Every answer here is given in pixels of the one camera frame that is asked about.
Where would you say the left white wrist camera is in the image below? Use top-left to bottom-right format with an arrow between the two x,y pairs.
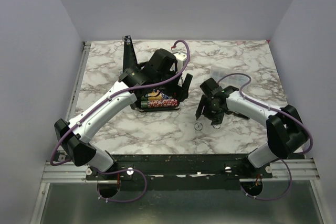
171,50 -> 187,72

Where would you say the clear plastic organizer box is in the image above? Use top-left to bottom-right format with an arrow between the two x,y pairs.
209,65 -> 249,87

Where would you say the black poker chip case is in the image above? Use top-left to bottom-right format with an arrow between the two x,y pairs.
119,35 -> 179,112

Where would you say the black pipe tee fitting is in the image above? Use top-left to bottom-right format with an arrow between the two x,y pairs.
229,111 -> 249,120

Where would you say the aluminium rail frame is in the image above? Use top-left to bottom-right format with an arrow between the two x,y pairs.
40,41 -> 321,183

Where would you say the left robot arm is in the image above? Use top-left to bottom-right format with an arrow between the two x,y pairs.
54,48 -> 192,179

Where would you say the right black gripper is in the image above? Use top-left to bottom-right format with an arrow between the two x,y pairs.
196,94 -> 225,125

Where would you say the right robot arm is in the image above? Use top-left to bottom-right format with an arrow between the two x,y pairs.
195,78 -> 309,178

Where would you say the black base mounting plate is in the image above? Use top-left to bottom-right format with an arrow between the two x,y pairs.
86,154 -> 272,191

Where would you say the white poker chip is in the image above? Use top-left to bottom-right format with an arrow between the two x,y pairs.
194,122 -> 203,131
213,124 -> 221,129

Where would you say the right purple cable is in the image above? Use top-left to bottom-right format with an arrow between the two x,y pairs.
217,73 -> 314,201

